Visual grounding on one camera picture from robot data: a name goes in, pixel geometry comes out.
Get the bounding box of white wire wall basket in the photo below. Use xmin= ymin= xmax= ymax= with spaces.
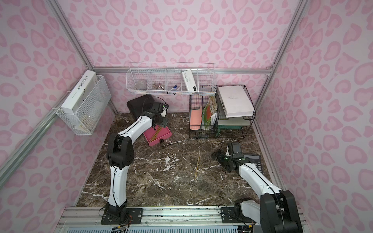
xmin=126 ymin=62 xmax=217 ymax=95

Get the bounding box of pink bottom drawer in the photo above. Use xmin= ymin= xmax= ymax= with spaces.
xmin=144 ymin=125 xmax=173 ymax=147

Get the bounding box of black wire file rack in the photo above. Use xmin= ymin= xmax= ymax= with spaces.
xmin=188 ymin=91 xmax=220 ymax=139

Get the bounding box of white paper stack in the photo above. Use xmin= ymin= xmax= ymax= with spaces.
xmin=218 ymin=85 xmax=255 ymax=118

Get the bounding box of white side wire basket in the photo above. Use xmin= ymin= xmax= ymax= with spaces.
xmin=56 ymin=75 xmax=111 ymax=136

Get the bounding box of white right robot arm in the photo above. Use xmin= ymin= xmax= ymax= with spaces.
xmin=211 ymin=142 xmax=303 ymax=233

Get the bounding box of black calculator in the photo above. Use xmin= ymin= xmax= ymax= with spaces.
xmin=244 ymin=153 xmax=263 ymax=173

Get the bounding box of black pink drawer cabinet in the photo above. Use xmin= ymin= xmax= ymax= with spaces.
xmin=127 ymin=95 xmax=155 ymax=120

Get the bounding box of white book in side basket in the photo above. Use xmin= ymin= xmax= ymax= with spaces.
xmin=61 ymin=70 xmax=98 ymax=114

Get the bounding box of green red booklet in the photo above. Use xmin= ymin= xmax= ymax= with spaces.
xmin=202 ymin=96 xmax=218 ymax=130

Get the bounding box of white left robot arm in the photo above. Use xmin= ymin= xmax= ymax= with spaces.
xmin=101 ymin=102 xmax=169 ymax=225

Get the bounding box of black wire paper tray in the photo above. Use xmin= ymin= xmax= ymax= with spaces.
xmin=216 ymin=84 xmax=256 ymax=139

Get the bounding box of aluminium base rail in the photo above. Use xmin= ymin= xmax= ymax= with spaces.
xmin=55 ymin=205 xmax=309 ymax=233

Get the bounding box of pink folder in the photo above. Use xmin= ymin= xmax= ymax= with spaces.
xmin=189 ymin=107 xmax=202 ymax=131

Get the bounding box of white box in basket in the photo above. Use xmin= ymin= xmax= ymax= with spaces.
xmin=181 ymin=70 xmax=197 ymax=92

